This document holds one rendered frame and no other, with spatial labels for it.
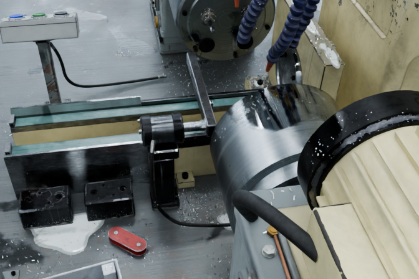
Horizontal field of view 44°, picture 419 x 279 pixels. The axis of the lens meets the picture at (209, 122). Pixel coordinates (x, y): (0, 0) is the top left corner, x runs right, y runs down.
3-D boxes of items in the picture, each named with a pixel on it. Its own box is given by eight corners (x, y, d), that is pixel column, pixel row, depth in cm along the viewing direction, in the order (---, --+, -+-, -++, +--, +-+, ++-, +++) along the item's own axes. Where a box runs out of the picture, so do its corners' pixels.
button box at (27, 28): (80, 32, 127) (77, 10, 125) (78, 38, 120) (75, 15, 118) (7, 38, 124) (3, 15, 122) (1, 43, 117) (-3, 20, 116)
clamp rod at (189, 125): (206, 125, 103) (206, 117, 102) (208, 131, 101) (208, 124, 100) (166, 129, 102) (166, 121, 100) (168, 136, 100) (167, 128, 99)
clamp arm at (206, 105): (219, 136, 101) (197, 61, 120) (220, 124, 99) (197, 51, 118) (202, 137, 101) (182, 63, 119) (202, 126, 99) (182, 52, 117)
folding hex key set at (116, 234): (149, 247, 105) (149, 241, 104) (141, 258, 103) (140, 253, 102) (115, 229, 108) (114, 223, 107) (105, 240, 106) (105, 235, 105)
